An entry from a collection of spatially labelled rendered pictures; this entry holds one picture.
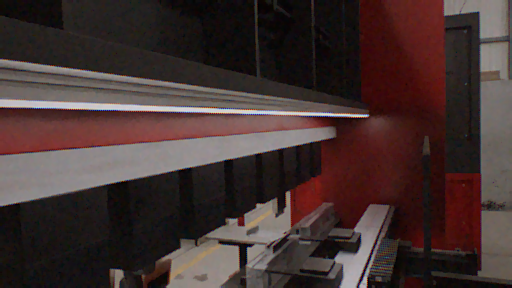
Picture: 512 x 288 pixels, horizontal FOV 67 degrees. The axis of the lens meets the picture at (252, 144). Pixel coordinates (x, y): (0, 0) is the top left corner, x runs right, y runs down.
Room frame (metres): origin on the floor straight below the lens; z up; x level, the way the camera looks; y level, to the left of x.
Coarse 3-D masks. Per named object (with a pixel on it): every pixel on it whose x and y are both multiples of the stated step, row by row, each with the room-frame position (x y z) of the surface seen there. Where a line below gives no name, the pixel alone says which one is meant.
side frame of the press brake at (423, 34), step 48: (384, 0) 2.11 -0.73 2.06; (432, 0) 2.02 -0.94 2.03; (384, 48) 2.12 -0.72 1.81; (432, 48) 2.02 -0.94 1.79; (384, 96) 2.12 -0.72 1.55; (432, 96) 2.02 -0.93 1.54; (336, 144) 2.23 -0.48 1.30; (384, 144) 2.12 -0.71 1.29; (432, 144) 2.02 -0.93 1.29; (336, 192) 2.23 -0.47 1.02; (384, 192) 2.12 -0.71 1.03; (432, 192) 2.02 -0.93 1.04; (432, 240) 2.02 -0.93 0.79
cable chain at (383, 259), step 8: (384, 240) 1.26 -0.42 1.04; (392, 240) 1.25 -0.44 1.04; (384, 248) 1.17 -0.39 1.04; (392, 248) 1.17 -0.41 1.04; (376, 256) 1.10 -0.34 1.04; (384, 256) 1.11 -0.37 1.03; (392, 256) 1.10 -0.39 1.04; (376, 264) 1.04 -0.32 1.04; (384, 264) 1.04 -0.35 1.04; (392, 264) 1.04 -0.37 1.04; (376, 272) 0.99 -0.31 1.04; (384, 272) 0.98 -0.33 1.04; (392, 272) 1.00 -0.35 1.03; (368, 280) 0.96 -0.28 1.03; (376, 280) 0.97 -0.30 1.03; (384, 280) 0.96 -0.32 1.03; (392, 280) 0.98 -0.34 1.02
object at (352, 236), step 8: (336, 232) 1.37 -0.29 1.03; (344, 232) 1.37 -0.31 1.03; (352, 232) 1.37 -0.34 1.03; (304, 240) 1.41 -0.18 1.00; (312, 240) 1.40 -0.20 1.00; (320, 240) 1.39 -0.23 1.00; (328, 240) 1.33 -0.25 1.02; (336, 240) 1.32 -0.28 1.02; (344, 240) 1.32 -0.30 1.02; (352, 240) 1.31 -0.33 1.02; (360, 240) 1.39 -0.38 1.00; (328, 248) 1.33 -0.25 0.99; (336, 248) 1.32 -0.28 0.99; (344, 248) 1.31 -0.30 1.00; (352, 248) 1.30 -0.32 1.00
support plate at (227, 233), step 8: (216, 232) 1.55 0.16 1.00; (224, 232) 1.55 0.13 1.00; (232, 232) 1.54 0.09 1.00; (240, 232) 1.54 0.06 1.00; (280, 232) 1.52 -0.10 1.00; (224, 240) 1.46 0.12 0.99; (232, 240) 1.45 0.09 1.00; (240, 240) 1.44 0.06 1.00; (248, 240) 1.43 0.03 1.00; (256, 240) 1.42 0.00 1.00; (264, 240) 1.42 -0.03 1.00
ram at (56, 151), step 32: (0, 128) 0.48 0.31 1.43; (32, 128) 0.51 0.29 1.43; (64, 128) 0.56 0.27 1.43; (96, 128) 0.61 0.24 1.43; (128, 128) 0.68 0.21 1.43; (160, 128) 0.76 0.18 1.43; (192, 128) 0.86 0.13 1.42; (224, 128) 1.00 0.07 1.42; (256, 128) 1.19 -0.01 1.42; (288, 128) 1.46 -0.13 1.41; (320, 128) 1.90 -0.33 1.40; (0, 160) 0.47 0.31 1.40; (32, 160) 0.51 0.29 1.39; (64, 160) 0.56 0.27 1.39; (96, 160) 0.61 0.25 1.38; (128, 160) 0.68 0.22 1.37; (160, 160) 0.76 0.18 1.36; (192, 160) 0.86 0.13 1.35; (0, 192) 0.47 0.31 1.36; (32, 192) 0.51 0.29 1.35; (64, 192) 0.55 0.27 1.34
